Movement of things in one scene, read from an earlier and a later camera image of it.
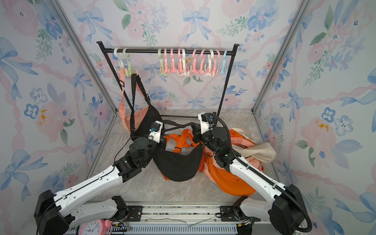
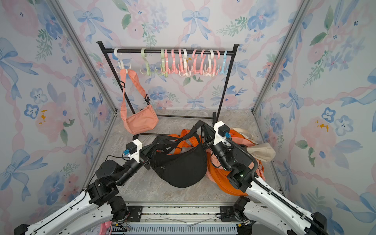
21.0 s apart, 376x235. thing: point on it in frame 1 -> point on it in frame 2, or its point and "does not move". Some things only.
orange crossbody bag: [224, 177] does not move
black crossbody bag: [142, 116] -> [180, 159]
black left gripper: [162, 144] -> [145, 157]
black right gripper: [198, 138] -> [210, 140]
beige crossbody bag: [264, 151] does not move
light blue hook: [223, 72] does not move
